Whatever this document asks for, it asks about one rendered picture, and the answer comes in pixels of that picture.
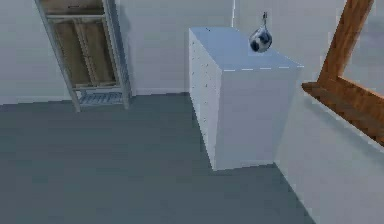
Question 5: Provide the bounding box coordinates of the white chest of drawers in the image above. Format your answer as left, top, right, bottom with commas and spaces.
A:
188, 26, 305, 172

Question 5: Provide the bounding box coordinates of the grey shelf with wooden boards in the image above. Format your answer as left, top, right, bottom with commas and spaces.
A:
34, 0, 133, 113

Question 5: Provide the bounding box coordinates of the brown wooden window frame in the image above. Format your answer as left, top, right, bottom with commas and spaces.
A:
301, 0, 384, 148

